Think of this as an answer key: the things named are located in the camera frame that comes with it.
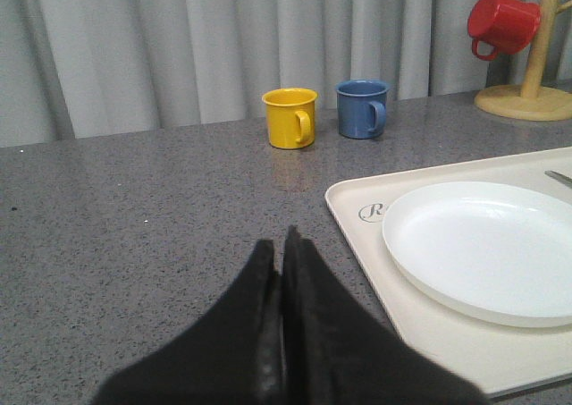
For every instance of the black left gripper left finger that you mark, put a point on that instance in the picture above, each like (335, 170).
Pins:
(231, 355)

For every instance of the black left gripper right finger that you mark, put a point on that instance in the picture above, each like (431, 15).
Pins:
(337, 353)

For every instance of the white round plate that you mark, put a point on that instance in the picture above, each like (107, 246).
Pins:
(491, 251)

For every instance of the cream rabbit serving tray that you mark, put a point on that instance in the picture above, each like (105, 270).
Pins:
(499, 359)

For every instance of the blue enamel mug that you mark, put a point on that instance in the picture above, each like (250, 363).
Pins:
(361, 107)

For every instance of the yellow enamel mug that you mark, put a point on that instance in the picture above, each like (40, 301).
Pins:
(290, 117)

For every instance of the wooden mug tree stand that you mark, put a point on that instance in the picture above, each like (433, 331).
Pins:
(530, 100)

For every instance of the grey pleated curtain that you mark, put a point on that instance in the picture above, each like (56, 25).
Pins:
(85, 68)

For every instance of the red enamel mug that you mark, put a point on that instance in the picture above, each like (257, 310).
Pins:
(502, 26)

